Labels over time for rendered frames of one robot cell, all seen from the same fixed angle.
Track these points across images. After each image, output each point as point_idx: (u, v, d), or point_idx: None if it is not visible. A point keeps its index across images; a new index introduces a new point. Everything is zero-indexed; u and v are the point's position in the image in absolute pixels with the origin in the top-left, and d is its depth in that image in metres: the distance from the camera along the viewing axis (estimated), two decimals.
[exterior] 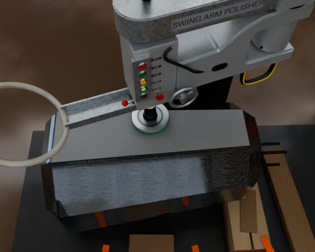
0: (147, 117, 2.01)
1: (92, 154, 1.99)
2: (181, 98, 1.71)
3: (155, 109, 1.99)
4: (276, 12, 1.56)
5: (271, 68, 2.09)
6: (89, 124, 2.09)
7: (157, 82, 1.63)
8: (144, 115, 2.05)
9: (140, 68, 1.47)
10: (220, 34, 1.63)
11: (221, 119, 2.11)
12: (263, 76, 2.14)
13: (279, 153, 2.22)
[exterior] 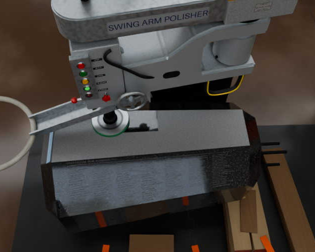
0: (106, 119, 2.04)
1: (92, 154, 1.99)
2: (128, 101, 1.70)
3: (113, 112, 2.01)
4: (227, 25, 1.52)
5: (238, 81, 2.03)
6: (89, 124, 2.09)
7: (102, 83, 1.63)
8: (111, 122, 2.06)
9: (79, 67, 1.47)
10: (170, 41, 1.61)
11: (221, 119, 2.11)
12: (230, 89, 2.09)
13: (279, 153, 2.22)
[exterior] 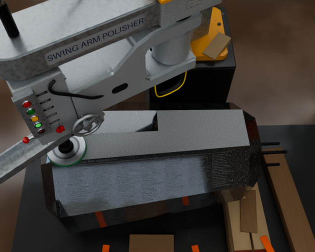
0: (62, 149, 1.94)
1: (92, 154, 1.99)
2: (84, 126, 1.63)
3: (68, 140, 1.92)
4: (163, 27, 1.51)
5: (182, 77, 2.05)
6: None
7: (52, 115, 1.54)
8: None
9: (25, 106, 1.37)
10: (111, 56, 1.57)
11: (221, 119, 2.11)
12: (177, 86, 2.10)
13: (279, 153, 2.22)
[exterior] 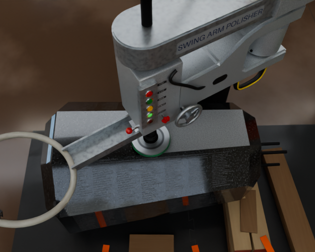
0: (149, 139, 1.95)
1: None
2: (186, 117, 1.66)
3: (155, 130, 1.93)
4: (272, 18, 1.54)
5: (262, 69, 2.08)
6: (89, 124, 2.09)
7: (162, 105, 1.56)
8: (156, 134, 1.99)
9: (148, 95, 1.40)
10: (217, 47, 1.59)
11: (221, 119, 2.11)
12: (255, 79, 2.13)
13: (279, 153, 2.22)
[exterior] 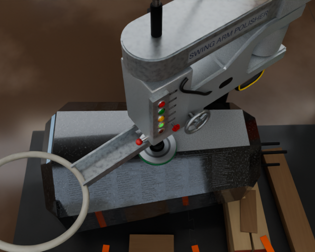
0: (156, 148, 1.92)
1: None
2: (196, 123, 1.64)
3: None
4: (275, 18, 1.54)
5: None
6: (89, 124, 2.09)
7: (172, 114, 1.54)
8: None
9: (160, 106, 1.37)
10: (222, 51, 1.58)
11: (221, 119, 2.11)
12: (255, 78, 2.13)
13: (279, 153, 2.22)
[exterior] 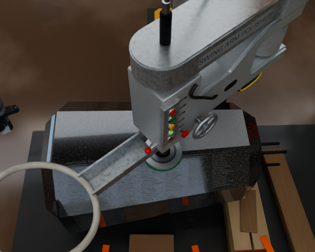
0: (162, 153, 1.89)
1: (92, 154, 1.99)
2: (204, 128, 1.62)
3: None
4: (277, 19, 1.54)
5: None
6: (89, 124, 2.09)
7: (181, 120, 1.52)
8: (156, 152, 1.92)
9: (171, 114, 1.35)
10: (226, 54, 1.57)
11: (221, 119, 2.11)
12: (254, 78, 2.13)
13: (279, 153, 2.22)
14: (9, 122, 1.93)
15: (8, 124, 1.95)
